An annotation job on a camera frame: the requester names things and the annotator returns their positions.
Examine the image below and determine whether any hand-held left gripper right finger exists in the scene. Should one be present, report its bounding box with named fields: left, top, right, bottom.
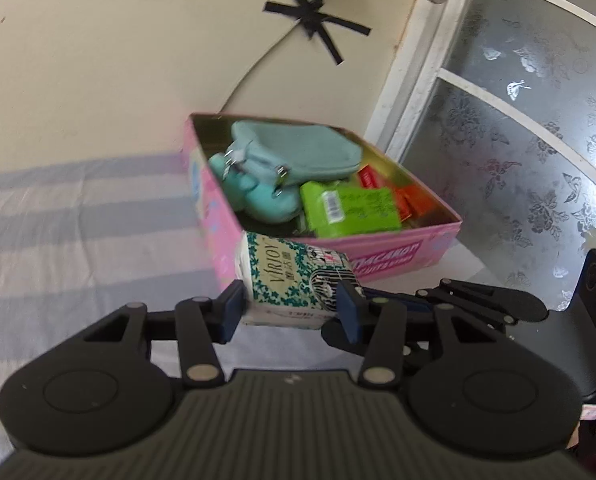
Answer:
left=337, top=280, right=516, bottom=390

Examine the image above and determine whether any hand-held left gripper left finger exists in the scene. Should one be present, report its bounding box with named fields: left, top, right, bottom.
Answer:
left=83, top=280, right=247, bottom=390

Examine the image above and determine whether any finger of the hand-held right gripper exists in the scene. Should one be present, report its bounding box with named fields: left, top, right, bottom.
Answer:
left=360, top=278, right=550, bottom=329
left=321, top=319, right=371, bottom=359

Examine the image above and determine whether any white floral tissue pack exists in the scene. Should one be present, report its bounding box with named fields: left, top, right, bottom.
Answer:
left=235, top=231, right=354, bottom=331

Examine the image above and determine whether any pink biscuit tin box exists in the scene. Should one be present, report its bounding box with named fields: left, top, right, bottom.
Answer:
left=180, top=112, right=463, bottom=293

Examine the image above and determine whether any green packet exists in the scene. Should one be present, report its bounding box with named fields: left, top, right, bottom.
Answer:
left=299, top=181, right=404, bottom=240

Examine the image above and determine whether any teal zipper pouch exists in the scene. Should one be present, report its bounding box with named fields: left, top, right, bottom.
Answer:
left=225, top=120, right=364, bottom=196

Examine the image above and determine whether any orange red flat packet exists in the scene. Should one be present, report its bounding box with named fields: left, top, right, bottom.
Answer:
left=394, top=185, right=438, bottom=221

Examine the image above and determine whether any red labelled packet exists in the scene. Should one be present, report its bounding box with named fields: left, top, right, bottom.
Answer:
left=358, top=166, right=395, bottom=191

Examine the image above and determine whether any frosted floral window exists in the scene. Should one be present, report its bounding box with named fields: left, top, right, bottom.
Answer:
left=363, top=0, right=596, bottom=311

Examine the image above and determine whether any striped bed sheet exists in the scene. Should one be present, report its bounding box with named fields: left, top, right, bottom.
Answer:
left=0, top=152, right=489, bottom=461

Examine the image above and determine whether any black tape cross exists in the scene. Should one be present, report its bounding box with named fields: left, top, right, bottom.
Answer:
left=263, top=0, right=372, bottom=66

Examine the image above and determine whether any grey power cable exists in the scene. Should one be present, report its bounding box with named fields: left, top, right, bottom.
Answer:
left=218, top=25, right=304, bottom=113

